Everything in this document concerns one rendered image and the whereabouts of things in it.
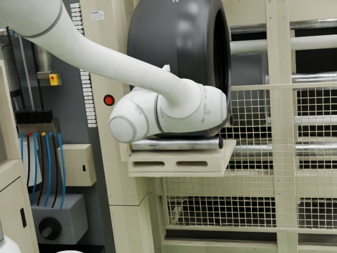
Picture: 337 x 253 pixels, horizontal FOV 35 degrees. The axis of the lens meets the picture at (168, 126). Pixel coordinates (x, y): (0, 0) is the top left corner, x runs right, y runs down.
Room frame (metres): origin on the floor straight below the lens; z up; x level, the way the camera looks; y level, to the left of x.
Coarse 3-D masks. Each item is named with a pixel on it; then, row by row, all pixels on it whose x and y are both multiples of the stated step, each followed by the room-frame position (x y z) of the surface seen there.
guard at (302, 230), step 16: (336, 96) 2.18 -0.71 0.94; (256, 112) 2.28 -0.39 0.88; (272, 112) 2.26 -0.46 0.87; (240, 144) 2.30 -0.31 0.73; (288, 144) 2.24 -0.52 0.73; (320, 144) 2.20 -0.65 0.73; (336, 144) 2.18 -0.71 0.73; (224, 176) 2.32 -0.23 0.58; (240, 176) 2.30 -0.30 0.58; (256, 176) 2.28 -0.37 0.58; (272, 176) 2.26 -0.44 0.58; (288, 176) 2.24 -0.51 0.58; (304, 176) 2.22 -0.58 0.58; (224, 192) 2.32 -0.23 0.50; (176, 208) 2.39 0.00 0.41; (304, 208) 2.22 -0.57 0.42; (208, 224) 2.35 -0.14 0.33; (256, 224) 2.29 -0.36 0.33; (272, 224) 2.27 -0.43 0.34
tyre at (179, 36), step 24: (144, 0) 1.94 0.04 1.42; (168, 0) 1.90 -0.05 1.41; (192, 0) 1.87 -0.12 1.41; (216, 0) 1.97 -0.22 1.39; (144, 24) 1.84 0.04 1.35; (168, 24) 1.81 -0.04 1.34; (192, 24) 1.79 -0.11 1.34; (216, 24) 2.21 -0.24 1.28; (144, 48) 1.79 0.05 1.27; (168, 48) 1.77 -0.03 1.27; (192, 48) 1.75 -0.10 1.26; (216, 48) 2.25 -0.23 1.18; (192, 72) 1.73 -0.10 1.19; (216, 72) 2.24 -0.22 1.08
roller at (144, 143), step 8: (136, 144) 1.92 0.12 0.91; (144, 144) 1.91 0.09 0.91; (152, 144) 1.90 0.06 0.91; (160, 144) 1.89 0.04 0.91; (168, 144) 1.88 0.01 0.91; (176, 144) 1.87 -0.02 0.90; (184, 144) 1.86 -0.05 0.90; (192, 144) 1.86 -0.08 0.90; (200, 144) 1.85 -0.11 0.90; (208, 144) 1.84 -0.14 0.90; (216, 144) 1.83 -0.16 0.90
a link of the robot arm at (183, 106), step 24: (72, 24) 1.03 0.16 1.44; (48, 48) 1.01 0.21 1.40; (72, 48) 1.04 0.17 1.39; (96, 48) 1.09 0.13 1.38; (96, 72) 1.10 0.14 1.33; (120, 72) 1.11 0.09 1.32; (144, 72) 1.13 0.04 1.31; (168, 72) 1.18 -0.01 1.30; (168, 96) 1.18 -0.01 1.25; (192, 96) 1.22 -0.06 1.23; (216, 96) 1.24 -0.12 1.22; (168, 120) 1.24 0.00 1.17; (192, 120) 1.22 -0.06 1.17; (216, 120) 1.23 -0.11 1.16
